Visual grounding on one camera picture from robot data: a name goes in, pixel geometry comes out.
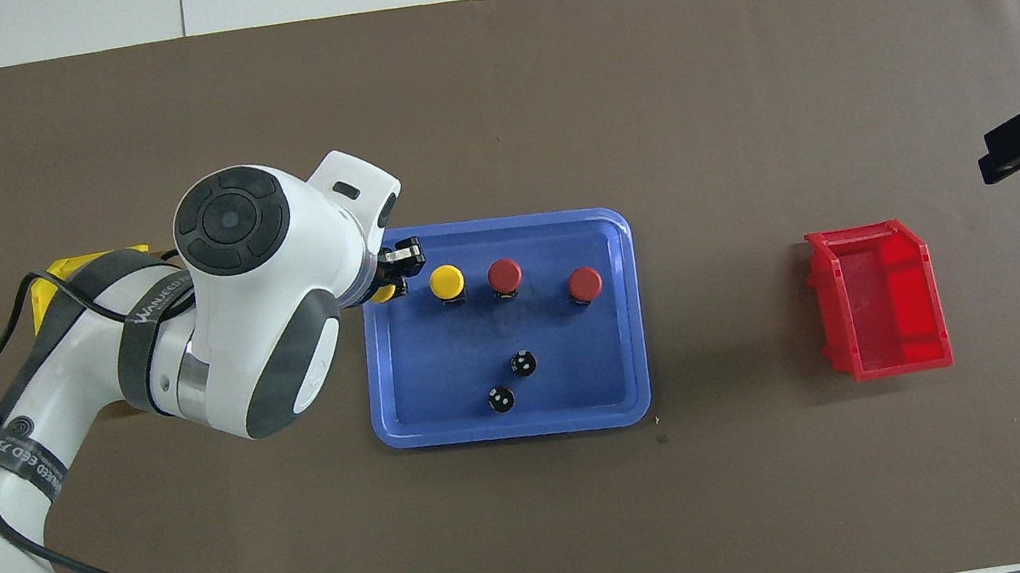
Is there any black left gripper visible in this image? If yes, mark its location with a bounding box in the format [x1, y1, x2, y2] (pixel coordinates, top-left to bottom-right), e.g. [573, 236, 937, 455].
[352, 236, 431, 307]

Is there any brown table mat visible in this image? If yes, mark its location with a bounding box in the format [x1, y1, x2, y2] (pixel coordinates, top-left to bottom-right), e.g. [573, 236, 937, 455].
[0, 0, 1020, 573]

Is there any red plastic bin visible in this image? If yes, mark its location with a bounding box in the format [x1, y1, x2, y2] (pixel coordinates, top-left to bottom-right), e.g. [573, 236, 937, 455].
[800, 213, 956, 389]

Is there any red push button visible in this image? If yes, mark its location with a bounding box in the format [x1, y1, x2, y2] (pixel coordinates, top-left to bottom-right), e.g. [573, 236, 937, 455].
[484, 256, 528, 304]
[564, 264, 608, 311]

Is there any blue plastic tray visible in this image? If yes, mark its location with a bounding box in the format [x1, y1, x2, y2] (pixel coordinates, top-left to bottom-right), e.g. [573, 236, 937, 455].
[344, 194, 661, 465]

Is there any yellow plastic bin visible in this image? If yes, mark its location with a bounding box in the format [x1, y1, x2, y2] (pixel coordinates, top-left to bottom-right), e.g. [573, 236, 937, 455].
[24, 243, 161, 333]

